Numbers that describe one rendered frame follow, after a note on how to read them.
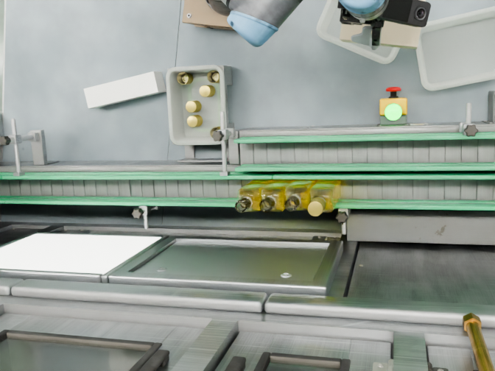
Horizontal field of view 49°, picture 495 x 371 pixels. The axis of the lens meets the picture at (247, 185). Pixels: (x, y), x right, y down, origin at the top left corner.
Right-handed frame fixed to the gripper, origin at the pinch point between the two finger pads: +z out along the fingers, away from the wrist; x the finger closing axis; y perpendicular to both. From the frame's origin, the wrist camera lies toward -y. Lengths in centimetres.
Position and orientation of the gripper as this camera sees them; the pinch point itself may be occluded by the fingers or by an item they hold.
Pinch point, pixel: (383, 14)
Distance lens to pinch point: 123.1
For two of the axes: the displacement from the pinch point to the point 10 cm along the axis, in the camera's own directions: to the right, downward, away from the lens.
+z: 2.7, -1.7, 9.5
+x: -1.1, 9.7, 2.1
